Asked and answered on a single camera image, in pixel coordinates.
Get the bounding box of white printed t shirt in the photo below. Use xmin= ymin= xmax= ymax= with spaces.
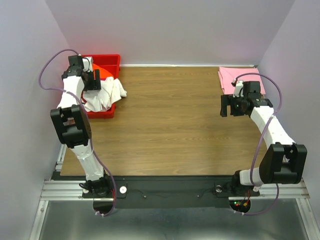
xmin=82 ymin=77 xmax=127 ymax=113

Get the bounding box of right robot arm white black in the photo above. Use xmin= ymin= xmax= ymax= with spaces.
xmin=220 ymin=79 xmax=308 ymax=191

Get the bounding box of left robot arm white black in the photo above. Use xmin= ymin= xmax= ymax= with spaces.
xmin=50 ymin=55 xmax=115 ymax=198

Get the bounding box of orange t shirt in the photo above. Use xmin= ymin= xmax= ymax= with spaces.
xmin=92 ymin=63 xmax=114 ymax=81

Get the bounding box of red plastic bin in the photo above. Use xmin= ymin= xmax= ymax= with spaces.
xmin=66 ymin=54 xmax=122 ymax=120

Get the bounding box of folded pink t shirt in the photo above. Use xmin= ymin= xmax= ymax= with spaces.
xmin=218 ymin=66 xmax=266 ymax=95

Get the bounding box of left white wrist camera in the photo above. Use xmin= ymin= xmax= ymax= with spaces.
xmin=82 ymin=56 xmax=94 ymax=72

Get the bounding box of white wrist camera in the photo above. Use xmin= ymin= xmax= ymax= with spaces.
xmin=231 ymin=79 xmax=244 ymax=98
xmin=82 ymin=56 xmax=94 ymax=72

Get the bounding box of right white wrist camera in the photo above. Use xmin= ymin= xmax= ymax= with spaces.
xmin=231 ymin=79 xmax=244 ymax=98

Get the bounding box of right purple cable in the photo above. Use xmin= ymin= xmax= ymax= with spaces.
xmin=232 ymin=73 xmax=283 ymax=216

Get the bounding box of purple cable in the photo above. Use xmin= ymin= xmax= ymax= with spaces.
xmin=37 ymin=49 xmax=117 ymax=218
xmin=232 ymin=73 xmax=283 ymax=216

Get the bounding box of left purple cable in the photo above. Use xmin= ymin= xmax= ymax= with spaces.
xmin=37 ymin=49 xmax=117 ymax=218

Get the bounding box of aluminium frame rail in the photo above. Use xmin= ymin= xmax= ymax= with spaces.
xmin=39 ymin=143 xmax=311 ymax=201

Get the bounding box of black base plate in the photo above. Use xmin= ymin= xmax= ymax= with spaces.
xmin=51 ymin=174 xmax=292 ymax=210

